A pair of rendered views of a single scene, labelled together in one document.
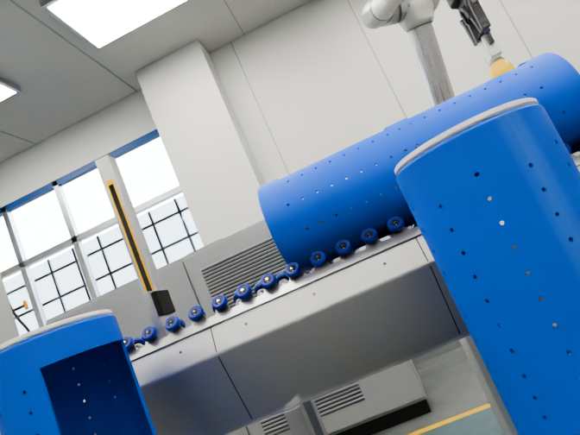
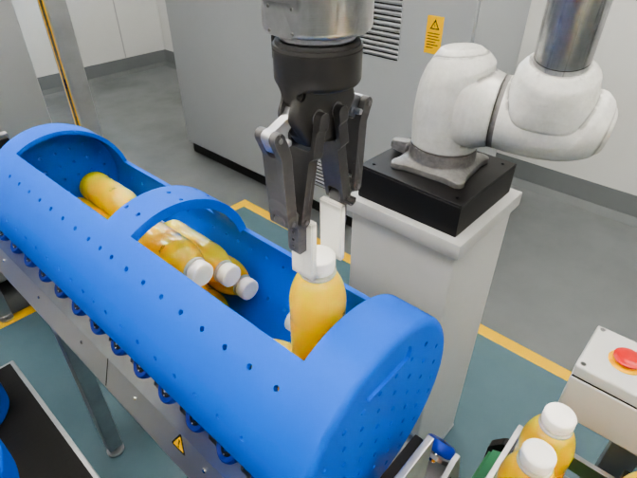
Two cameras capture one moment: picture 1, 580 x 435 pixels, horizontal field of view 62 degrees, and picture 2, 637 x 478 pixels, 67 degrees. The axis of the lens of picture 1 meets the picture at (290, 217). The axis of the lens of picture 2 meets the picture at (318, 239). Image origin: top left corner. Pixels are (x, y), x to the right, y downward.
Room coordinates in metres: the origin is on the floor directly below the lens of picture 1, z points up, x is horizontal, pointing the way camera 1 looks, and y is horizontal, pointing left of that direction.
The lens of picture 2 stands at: (0.97, -0.95, 1.61)
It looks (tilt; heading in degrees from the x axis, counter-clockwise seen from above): 35 degrees down; 35
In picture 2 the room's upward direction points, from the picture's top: straight up
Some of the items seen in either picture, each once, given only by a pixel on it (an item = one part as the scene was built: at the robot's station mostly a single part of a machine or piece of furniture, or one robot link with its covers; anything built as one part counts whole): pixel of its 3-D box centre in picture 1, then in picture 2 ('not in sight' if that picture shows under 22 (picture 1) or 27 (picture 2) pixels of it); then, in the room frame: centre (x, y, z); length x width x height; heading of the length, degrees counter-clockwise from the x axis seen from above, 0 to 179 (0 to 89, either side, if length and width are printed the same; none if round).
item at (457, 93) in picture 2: not in sight; (457, 97); (2.01, -0.60, 1.25); 0.18 x 0.16 x 0.22; 96
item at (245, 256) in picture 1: (233, 356); (313, 79); (3.32, 0.72, 0.72); 2.15 x 0.54 x 1.45; 83
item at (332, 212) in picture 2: (487, 52); (332, 229); (1.33, -0.72, 1.32); 0.03 x 0.01 x 0.07; 83
